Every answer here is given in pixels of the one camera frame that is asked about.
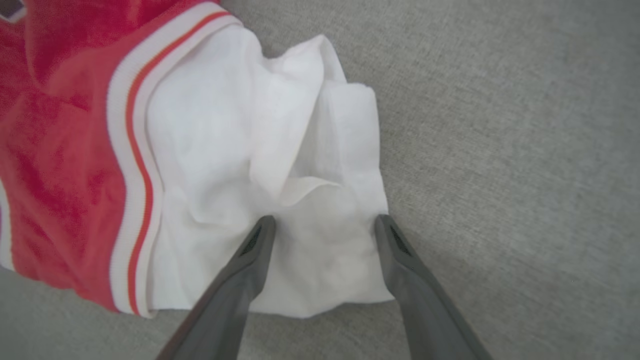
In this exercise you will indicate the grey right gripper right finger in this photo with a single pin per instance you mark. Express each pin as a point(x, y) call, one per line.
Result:
point(425, 310)

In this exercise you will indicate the red and white garment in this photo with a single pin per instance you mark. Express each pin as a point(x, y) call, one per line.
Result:
point(75, 150)

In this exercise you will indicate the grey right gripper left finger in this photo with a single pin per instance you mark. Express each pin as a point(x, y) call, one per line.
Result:
point(225, 305)

